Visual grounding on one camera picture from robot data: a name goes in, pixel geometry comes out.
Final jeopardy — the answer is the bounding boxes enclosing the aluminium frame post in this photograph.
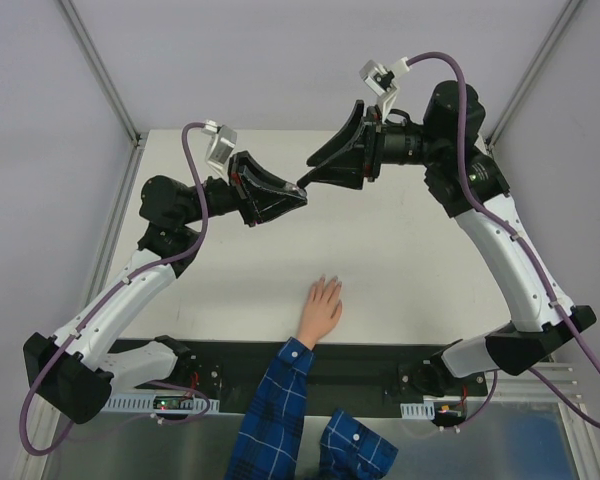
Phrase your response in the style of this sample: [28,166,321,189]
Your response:
[484,0,586,153]
[54,0,143,146]

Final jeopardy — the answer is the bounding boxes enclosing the white cable duct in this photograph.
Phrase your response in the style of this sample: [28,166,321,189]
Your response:
[101,393,220,415]
[400,400,435,421]

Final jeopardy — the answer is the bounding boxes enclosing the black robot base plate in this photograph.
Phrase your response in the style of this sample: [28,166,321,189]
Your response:
[132,339,499,416]

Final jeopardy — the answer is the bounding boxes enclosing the right white cable duct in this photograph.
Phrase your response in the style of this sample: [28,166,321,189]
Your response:
[400,400,435,421]

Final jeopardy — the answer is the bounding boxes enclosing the left white cable duct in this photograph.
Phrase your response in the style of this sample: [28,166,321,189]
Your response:
[101,393,220,415]

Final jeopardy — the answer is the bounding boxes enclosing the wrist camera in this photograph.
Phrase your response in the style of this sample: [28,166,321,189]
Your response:
[202,120,237,179]
[360,57,410,122]

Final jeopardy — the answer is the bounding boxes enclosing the right aluminium frame post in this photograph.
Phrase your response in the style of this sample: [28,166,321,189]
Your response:
[484,0,586,153]

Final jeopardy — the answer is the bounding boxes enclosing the person's left hand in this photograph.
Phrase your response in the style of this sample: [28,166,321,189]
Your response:
[295,277,343,350]

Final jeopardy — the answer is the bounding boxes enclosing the left aluminium frame post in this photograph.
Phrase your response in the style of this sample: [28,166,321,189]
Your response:
[54,0,143,146]

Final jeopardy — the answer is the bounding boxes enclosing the blue plaid shirt part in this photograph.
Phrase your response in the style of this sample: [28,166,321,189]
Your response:
[317,409,398,480]

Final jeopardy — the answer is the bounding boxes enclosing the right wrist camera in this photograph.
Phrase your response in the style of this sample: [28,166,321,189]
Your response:
[360,57,410,122]

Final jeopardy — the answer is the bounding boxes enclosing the aluminium front rail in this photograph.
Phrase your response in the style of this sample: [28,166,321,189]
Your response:
[494,363,582,403]

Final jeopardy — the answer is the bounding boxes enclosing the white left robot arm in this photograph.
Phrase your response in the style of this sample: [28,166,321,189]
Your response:
[24,152,307,424]

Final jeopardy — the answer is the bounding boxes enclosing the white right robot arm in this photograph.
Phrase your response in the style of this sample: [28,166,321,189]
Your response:
[300,81,596,397]

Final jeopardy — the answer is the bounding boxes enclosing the blue plaid sleeve forearm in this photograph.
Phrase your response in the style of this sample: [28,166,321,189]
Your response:
[225,337,314,479]

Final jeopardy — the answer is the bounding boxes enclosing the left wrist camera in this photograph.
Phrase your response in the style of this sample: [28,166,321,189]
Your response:
[202,120,237,179]

